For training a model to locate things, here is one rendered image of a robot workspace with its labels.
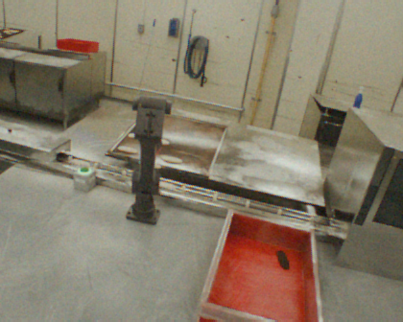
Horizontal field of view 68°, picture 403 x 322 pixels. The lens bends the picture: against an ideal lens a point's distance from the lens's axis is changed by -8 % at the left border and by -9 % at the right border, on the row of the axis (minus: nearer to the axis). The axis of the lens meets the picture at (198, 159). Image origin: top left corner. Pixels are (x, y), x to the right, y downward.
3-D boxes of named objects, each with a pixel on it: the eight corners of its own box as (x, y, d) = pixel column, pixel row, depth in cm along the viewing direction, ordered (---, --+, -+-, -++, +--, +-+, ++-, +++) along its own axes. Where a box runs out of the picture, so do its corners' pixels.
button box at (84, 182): (72, 195, 133) (71, 172, 129) (82, 186, 141) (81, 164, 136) (88, 199, 132) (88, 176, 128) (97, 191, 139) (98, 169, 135)
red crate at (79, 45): (56, 48, 433) (56, 39, 428) (69, 46, 465) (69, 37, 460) (87, 53, 429) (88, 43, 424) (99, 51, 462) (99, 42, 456)
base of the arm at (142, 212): (125, 218, 120) (155, 225, 119) (126, 200, 116) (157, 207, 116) (131, 206, 127) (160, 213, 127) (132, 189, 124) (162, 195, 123)
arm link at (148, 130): (128, 129, 82) (166, 133, 83) (135, 89, 89) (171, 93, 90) (131, 195, 121) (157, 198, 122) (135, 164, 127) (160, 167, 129)
